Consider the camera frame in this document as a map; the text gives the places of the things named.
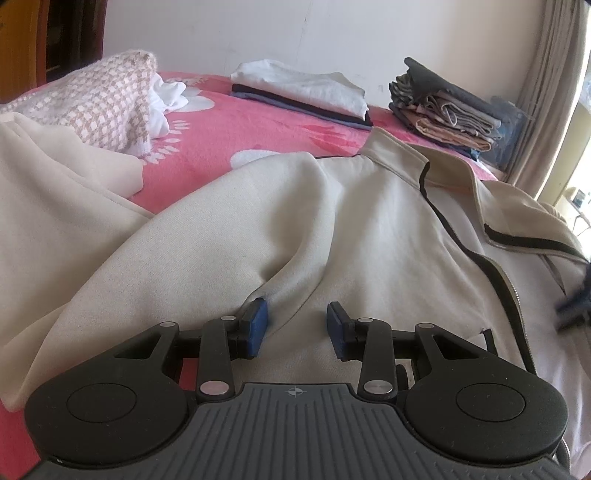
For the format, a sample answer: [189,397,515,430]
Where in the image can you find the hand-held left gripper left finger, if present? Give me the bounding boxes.
[113,299,269,403]

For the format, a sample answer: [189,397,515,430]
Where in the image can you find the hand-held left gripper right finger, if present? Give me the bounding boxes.
[327,301,497,401]

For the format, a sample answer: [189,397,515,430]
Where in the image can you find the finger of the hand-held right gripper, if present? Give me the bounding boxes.
[556,265,591,333]

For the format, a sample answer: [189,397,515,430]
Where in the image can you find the beige zip jacket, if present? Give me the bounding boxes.
[0,113,591,480]

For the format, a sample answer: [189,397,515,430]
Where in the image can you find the stack of folded clothes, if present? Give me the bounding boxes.
[388,56,532,163]

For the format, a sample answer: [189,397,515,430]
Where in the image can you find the blue water bottle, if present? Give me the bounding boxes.
[480,95,533,182]

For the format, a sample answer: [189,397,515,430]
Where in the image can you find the pink floral blanket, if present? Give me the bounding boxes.
[0,69,504,480]

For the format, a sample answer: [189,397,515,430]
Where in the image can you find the grey curtain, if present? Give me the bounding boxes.
[505,0,591,200]

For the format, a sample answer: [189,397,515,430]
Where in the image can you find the black folded shirt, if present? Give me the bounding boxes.
[231,83,374,127]

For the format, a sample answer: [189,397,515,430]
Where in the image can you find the blue folded shirt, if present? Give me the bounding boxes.
[228,90,372,133]

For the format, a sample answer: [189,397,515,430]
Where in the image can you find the white folded shirt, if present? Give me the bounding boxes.
[230,59,370,117]

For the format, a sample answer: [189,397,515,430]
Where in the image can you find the pink checked knit garment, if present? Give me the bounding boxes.
[0,50,160,155]

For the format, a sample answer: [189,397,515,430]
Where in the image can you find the wooden door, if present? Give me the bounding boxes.
[0,0,48,92]
[34,0,110,87]

